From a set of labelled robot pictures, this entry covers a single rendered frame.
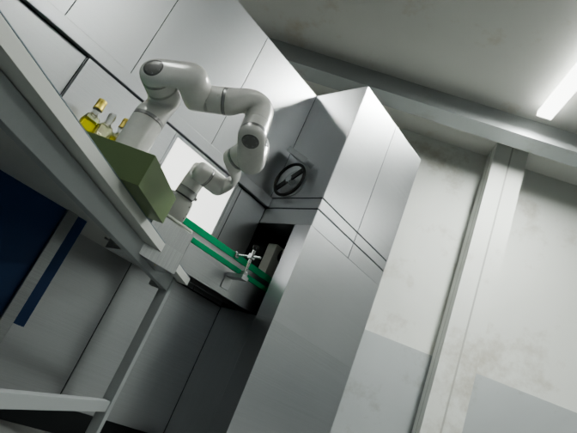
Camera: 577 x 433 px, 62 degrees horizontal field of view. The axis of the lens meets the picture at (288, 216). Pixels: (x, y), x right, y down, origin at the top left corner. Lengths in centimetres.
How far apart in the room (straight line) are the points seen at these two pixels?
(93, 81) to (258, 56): 97
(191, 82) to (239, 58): 121
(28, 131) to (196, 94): 56
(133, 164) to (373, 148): 175
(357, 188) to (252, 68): 85
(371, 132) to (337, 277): 83
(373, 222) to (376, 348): 182
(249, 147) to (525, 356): 373
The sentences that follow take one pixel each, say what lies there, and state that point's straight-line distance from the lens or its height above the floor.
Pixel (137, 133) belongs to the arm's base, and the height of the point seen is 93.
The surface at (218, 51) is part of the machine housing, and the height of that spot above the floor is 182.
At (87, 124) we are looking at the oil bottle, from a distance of 193.
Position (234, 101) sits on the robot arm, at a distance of 147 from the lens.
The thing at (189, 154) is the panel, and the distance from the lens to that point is 231.
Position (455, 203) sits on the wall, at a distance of 497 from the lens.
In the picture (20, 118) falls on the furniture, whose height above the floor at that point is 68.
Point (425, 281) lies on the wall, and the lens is 460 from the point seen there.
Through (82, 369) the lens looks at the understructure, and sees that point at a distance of 220.
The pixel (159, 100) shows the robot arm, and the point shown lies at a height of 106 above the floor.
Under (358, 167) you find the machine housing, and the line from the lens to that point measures 266.
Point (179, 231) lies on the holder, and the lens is 173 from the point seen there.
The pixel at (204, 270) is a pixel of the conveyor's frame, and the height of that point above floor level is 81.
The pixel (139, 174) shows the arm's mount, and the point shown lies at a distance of 127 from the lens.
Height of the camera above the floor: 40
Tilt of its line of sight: 21 degrees up
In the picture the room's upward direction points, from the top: 23 degrees clockwise
